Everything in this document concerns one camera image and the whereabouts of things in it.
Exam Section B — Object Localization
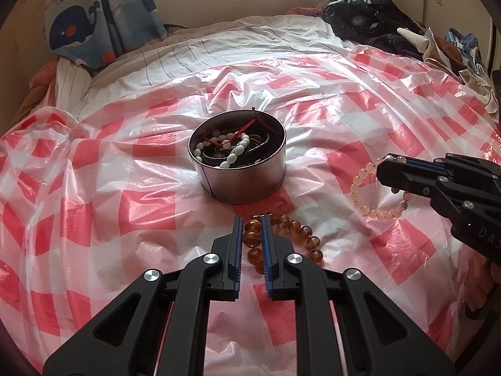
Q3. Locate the pale peach bead bracelet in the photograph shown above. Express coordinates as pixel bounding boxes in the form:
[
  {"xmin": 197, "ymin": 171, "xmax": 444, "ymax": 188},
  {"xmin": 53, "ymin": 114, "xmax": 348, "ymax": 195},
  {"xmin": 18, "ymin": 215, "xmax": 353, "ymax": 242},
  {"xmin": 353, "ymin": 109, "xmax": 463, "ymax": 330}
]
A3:
[{"xmin": 350, "ymin": 157, "xmax": 414, "ymax": 223}]

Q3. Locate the amber bead bracelet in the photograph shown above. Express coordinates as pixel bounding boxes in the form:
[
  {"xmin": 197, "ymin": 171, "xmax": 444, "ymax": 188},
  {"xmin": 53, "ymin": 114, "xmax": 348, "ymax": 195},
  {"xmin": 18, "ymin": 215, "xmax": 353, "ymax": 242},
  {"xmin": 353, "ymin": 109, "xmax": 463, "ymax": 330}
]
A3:
[{"xmin": 243, "ymin": 212, "xmax": 325, "ymax": 275}]

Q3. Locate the person's right hand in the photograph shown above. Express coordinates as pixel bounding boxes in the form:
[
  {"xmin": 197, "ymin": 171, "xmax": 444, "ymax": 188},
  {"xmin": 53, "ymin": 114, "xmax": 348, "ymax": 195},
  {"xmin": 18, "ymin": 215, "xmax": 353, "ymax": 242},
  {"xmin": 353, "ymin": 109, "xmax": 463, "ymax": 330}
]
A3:
[{"xmin": 467, "ymin": 248, "xmax": 501, "ymax": 316}]

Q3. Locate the round metal tin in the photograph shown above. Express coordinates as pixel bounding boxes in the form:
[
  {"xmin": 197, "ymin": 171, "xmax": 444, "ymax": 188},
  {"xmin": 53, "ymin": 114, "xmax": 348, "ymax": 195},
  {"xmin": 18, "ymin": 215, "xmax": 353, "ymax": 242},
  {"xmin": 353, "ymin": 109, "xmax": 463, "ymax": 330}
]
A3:
[{"xmin": 188, "ymin": 110, "xmax": 287, "ymax": 205}]

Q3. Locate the white striped bed sheet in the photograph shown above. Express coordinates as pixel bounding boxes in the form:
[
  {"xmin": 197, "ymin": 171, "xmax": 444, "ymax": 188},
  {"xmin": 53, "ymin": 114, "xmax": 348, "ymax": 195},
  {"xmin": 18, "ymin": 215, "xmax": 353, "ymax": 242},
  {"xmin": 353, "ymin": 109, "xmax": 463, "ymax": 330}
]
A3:
[{"xmin": 54, "ymin": 14, "xmax": 354, "ymax": 119}]

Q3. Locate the red checked plastic sheet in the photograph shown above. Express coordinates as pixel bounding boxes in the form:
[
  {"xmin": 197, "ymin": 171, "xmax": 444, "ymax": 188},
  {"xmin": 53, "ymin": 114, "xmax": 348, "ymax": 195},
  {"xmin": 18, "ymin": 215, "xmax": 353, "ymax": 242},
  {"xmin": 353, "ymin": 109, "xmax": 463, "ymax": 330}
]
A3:
[{"xmin": 0, "ymin": 44, "xmax": 501, "ymax": 376}]

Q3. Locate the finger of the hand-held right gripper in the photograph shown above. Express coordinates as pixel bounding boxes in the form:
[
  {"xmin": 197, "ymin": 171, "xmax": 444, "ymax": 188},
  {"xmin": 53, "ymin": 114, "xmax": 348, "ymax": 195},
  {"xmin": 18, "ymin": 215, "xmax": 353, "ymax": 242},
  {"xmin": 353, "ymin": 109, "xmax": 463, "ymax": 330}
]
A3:
[
  {"xmin": 376, "ymin": 159, "xmax": 452, "ymax": 205},
  {"xmin": 385, "ymin": 155, "xmax": 467, "ymax": 180}
]

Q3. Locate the black bead bracelet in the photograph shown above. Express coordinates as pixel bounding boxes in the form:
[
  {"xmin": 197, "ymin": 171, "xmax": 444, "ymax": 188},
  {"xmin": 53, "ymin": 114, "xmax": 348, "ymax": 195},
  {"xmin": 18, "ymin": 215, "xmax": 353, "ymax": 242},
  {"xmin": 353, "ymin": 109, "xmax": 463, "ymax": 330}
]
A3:
[{"xmin": 195, "ymin": 128, "xmax": 275, "ymax": 166}]

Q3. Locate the pink and tan cloth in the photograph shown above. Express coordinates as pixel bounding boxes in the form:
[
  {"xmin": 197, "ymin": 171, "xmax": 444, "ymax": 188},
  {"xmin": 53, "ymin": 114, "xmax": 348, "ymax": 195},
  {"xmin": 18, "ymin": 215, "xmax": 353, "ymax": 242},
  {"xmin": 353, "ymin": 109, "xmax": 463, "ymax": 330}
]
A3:
[{"xmin": 15, "ymin": 60, "xmax": 60, "ymax": 127}]

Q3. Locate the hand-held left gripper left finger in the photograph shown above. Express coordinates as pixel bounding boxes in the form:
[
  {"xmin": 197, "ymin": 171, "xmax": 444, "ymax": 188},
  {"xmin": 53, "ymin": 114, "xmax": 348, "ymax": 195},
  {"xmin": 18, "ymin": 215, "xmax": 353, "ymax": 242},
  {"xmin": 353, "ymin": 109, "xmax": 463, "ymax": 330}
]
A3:
[{"xmin": 43, "ymin": 215, "xmax": 243, "ymax": 376}]

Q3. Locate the white bead bracelet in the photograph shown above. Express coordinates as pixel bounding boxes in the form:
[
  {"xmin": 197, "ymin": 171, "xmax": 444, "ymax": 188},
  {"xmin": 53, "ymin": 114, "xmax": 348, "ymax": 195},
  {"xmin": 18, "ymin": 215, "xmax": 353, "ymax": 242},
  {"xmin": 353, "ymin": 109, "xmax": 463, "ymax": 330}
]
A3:
[{"xmin": 192, "ymin": 132, "xmax": 251, "ymax": 169}]

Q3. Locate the dark clothes pile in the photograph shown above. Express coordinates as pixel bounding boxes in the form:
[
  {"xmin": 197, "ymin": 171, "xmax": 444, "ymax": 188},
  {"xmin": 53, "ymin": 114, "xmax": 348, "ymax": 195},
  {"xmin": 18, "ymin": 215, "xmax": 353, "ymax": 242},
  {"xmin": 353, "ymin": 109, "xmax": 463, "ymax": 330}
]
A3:
[{"xmin": 322, "ymin": 0, "xmax": 432, "ymax": 62}]

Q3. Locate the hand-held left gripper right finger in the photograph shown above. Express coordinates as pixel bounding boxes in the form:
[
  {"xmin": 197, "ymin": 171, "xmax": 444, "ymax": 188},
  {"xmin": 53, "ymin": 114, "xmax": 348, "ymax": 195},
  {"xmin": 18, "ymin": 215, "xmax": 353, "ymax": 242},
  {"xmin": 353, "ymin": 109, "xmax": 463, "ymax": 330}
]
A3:
[{"xmin": 261, "ymin": 213, "xmax": 458, "ymax": 376}]

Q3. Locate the beige cloth pile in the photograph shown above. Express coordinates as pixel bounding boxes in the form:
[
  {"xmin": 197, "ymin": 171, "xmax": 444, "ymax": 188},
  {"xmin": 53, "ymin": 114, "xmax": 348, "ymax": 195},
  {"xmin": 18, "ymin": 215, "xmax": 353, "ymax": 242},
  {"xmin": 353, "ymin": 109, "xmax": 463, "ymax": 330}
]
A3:
[{"xmin": 396, "ymin": 27, "xmax": 499, "ymax": 115}]

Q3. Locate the red braided cord bracelet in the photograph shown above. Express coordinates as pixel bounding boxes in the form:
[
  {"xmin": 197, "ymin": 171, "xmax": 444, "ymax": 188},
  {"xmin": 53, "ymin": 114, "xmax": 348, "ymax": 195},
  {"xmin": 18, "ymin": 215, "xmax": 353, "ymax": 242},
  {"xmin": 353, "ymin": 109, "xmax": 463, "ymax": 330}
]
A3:
[{"xmin": 201, "ymin": 107, "xmax": 275, "ymax": 146}]

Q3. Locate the blue printed cloth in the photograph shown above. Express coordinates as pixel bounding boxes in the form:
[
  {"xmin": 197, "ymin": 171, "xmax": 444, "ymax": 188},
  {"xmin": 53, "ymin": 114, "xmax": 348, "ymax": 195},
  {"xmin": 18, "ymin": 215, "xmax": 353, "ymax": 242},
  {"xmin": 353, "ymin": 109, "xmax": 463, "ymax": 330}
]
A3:
[{"xmin": 445, "ymin": 27, "xmax": 491, "ymax": 84}]

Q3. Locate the whale print curtain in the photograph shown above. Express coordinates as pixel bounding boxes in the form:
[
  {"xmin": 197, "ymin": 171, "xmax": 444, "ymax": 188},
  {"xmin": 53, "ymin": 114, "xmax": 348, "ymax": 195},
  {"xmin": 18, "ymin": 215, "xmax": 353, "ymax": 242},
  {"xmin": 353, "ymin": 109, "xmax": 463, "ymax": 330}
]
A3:
[{"xmin": 42, "ymin": 0, "xmax": 168, "ymax": 68}]

